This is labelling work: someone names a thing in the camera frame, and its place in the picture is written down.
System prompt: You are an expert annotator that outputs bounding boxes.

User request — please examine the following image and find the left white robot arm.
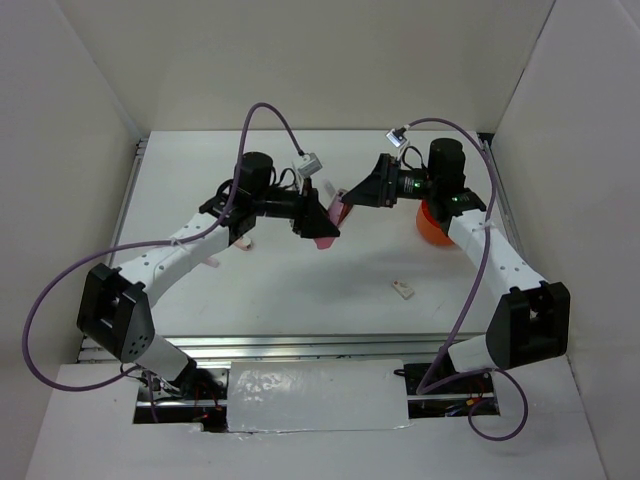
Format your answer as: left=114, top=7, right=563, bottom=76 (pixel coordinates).
left=77, top=152, right=340, bottom=399

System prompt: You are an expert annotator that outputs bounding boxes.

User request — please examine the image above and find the orange round divided container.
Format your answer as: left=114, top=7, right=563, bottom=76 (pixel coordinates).
left=415, top=201, right=454, bottom=247

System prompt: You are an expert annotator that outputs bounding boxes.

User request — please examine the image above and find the pink glue bottle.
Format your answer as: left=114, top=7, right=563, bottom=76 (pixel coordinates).
left=314, top=189, right=354, bottom=250

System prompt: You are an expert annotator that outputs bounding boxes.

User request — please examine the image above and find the small white red box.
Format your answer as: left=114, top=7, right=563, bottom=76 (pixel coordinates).
left=392, top=280, right=415, bottom=300

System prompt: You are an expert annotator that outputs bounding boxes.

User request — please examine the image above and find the aluminium frame rail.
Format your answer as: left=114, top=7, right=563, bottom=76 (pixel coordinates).
left=82, top=132, right=559, bottom=359

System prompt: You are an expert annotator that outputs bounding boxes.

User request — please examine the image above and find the pink white mini stapler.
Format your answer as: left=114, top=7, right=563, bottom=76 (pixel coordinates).
left=234, top=237, right=253, bottom=251

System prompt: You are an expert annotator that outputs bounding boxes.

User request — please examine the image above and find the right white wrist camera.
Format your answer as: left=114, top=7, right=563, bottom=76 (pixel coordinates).
left=386, top=127, right=407, bottom=149

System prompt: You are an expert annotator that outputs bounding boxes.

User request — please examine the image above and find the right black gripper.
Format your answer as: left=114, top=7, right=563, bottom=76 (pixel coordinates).
left=342, top=153, right=439, bottom=208

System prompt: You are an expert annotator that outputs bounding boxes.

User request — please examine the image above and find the orange grey correction tape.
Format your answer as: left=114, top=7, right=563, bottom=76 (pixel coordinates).
left=323, top=180, right=336, bottom=197

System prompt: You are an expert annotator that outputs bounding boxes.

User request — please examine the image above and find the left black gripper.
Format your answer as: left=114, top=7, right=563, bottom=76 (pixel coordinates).
left=252, top=175, right=340, bottom=239

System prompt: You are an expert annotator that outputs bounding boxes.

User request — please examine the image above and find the white cover plate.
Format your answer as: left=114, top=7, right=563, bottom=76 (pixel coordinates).
left=227, top=359, right=410, bottom=433

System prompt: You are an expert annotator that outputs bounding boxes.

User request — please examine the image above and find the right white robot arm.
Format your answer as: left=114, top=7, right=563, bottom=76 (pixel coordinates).
left=342, top=138, right=570, bottom=392

